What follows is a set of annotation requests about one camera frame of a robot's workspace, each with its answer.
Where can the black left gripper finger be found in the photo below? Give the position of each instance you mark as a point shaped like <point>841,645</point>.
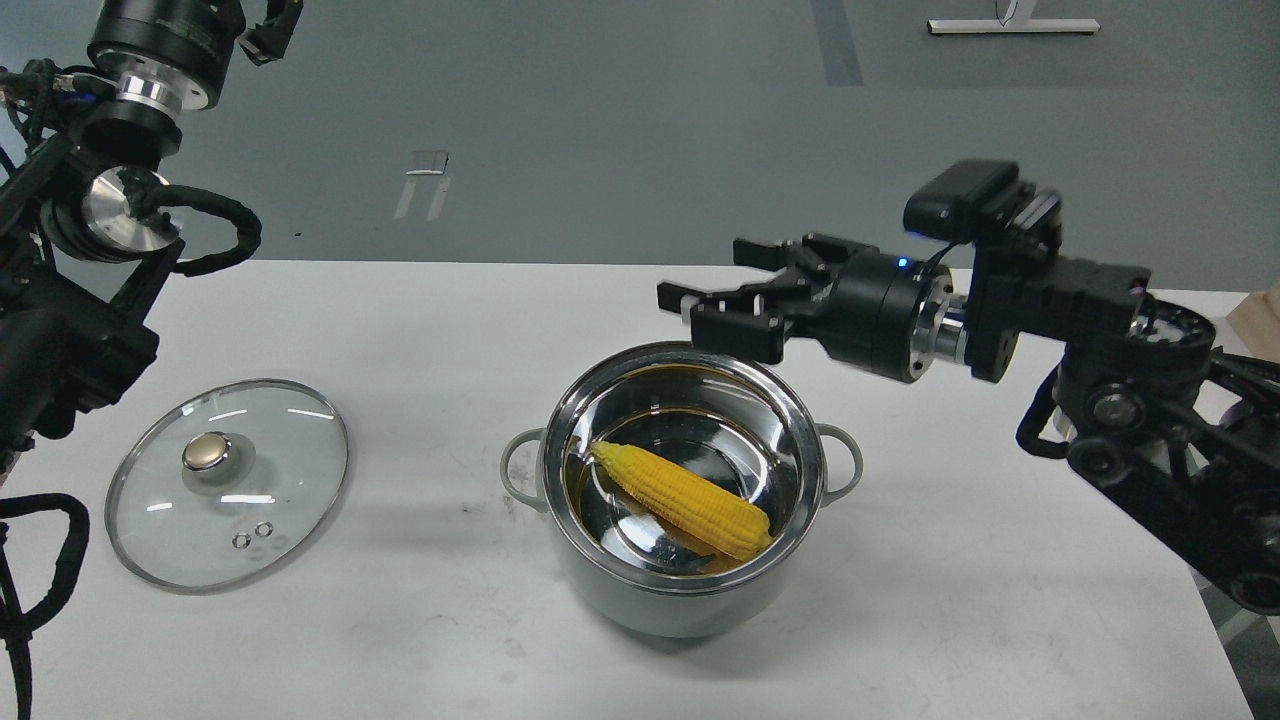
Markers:
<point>269,40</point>

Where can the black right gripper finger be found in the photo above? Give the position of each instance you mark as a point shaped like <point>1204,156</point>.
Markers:
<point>752,322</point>
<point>812,262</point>

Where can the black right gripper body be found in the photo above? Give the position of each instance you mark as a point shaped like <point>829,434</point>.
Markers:
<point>877,313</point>

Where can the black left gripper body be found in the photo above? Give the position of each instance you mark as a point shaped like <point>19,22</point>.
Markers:
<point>169,55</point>

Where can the yellow corn cob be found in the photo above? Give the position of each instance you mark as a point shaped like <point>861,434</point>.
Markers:
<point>719,519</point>

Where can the glass pot lid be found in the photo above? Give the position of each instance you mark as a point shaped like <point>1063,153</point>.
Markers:
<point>227,486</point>

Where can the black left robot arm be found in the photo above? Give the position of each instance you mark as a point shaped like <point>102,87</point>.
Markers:
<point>91,231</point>

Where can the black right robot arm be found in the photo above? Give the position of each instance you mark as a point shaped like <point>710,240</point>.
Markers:
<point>1143,404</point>

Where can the stainless steel cooking pot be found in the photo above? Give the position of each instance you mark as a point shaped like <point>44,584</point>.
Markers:
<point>727,420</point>

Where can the white table leg base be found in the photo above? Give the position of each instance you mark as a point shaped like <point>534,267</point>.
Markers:
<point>1017,18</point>

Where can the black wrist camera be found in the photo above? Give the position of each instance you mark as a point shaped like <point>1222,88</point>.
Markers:
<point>952,207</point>

